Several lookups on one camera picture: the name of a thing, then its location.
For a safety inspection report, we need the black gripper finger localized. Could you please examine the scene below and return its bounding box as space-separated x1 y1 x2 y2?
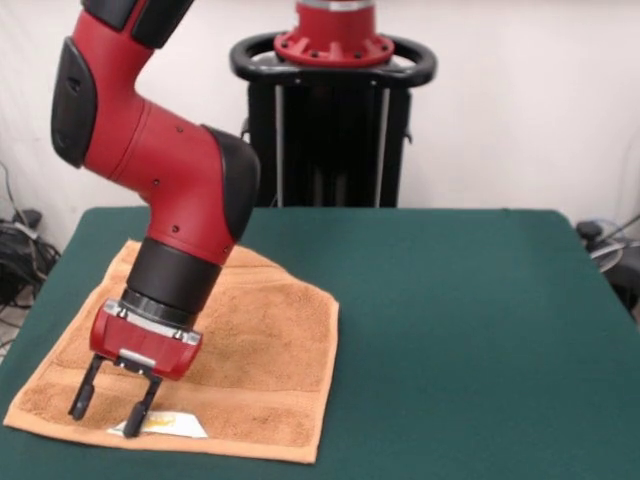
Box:
68 355 107 421
123 374 164 440

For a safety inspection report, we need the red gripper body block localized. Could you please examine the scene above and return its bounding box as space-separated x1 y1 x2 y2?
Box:
89 299 204 382

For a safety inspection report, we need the orange terry towel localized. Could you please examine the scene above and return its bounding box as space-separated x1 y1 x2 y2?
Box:
2 239 341 464

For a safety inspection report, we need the dark green table cloth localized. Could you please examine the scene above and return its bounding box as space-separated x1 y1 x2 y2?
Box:
0 207 640 480

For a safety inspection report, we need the grey round disc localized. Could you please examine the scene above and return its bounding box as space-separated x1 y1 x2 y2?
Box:
589 239 626 274

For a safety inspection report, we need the black bulky object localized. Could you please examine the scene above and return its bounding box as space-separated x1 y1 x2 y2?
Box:
607 259 640 321

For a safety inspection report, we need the black cable bundle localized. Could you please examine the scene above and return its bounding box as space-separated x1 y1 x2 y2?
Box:
0 159 64 321

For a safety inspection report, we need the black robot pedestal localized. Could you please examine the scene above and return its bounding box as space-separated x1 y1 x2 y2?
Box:
229 32 439 209

